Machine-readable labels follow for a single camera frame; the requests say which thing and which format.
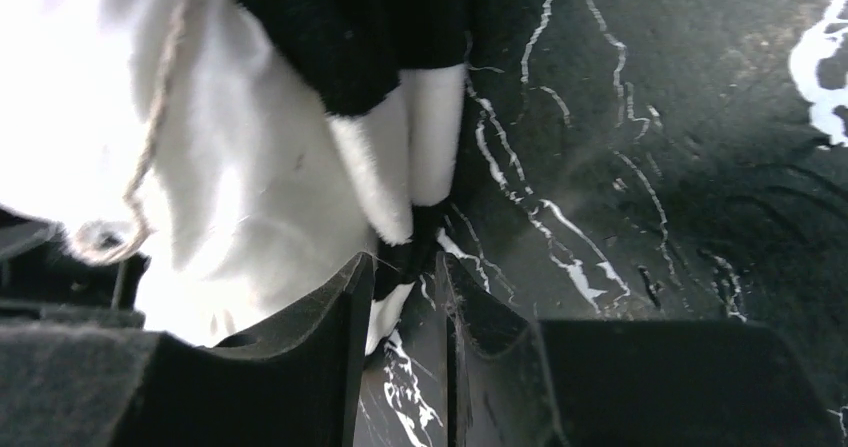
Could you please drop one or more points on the black white striped pillowcase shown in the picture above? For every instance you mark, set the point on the black white striped pillowcase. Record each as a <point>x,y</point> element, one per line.
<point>390,75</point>

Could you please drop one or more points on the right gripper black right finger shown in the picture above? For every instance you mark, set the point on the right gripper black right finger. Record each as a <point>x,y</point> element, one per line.
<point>511,381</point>

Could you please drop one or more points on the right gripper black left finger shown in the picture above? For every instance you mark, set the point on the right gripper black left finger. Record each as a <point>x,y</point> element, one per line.
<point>75,376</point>

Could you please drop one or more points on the white pillow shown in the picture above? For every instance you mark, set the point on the white pillow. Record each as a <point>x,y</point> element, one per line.
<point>175,129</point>

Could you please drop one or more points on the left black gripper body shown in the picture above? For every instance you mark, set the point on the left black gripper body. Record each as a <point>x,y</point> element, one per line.
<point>35,267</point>

